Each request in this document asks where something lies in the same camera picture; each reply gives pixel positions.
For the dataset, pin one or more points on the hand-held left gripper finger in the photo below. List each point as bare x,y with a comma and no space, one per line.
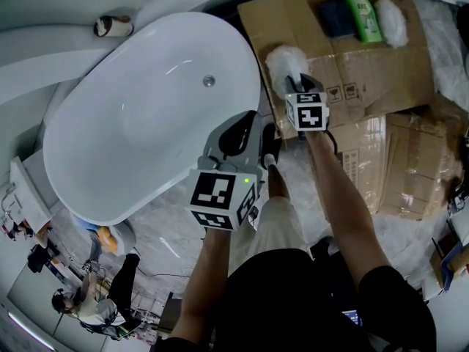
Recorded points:
253,149
220,143

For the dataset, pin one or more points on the white bathtub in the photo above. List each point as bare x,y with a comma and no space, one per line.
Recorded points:
146,123

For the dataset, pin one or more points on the person's white sock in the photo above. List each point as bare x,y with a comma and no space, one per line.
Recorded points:
270,160

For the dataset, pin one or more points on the flat cardboard box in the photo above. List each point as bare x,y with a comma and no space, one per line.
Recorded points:
384,72

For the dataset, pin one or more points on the person's black shoe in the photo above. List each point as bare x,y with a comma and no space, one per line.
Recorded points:
272,138

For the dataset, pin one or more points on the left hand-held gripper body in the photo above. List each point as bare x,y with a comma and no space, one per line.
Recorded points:
212,196

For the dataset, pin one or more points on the blue plush toy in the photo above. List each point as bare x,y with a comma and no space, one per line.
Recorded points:
93,244

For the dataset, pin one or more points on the taped cardboard box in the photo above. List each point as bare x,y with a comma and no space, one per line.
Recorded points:
414,167

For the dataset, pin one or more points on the grey toy bag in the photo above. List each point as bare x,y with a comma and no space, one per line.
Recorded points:
126,237

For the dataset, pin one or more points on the white bath puff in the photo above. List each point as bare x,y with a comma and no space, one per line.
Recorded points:
392,22

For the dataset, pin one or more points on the white sink cabinet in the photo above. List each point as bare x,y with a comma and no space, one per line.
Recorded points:
25,193

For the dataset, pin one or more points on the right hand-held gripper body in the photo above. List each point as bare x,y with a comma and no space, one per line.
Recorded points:
309,114

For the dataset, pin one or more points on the person's left forearm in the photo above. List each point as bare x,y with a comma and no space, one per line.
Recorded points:
209,270

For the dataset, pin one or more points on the white fluffy duster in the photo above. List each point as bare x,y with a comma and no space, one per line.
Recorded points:
284,61

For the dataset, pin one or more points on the green plastic bottle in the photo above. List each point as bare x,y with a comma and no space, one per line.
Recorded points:
364,13

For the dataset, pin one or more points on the orange flower plush toy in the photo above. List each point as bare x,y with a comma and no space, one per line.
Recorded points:
108,238

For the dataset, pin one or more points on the person's black shirt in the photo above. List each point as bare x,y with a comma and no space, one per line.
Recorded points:
293,306

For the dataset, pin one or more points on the person's right forearm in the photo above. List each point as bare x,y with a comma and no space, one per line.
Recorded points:
348,204

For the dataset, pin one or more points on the person's bare leg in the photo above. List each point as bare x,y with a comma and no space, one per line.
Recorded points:
278,182

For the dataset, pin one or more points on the person's pale trousers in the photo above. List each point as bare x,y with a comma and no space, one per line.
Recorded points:
275,229

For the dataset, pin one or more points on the small white and brown cup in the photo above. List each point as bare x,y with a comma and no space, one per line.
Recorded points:
111,26

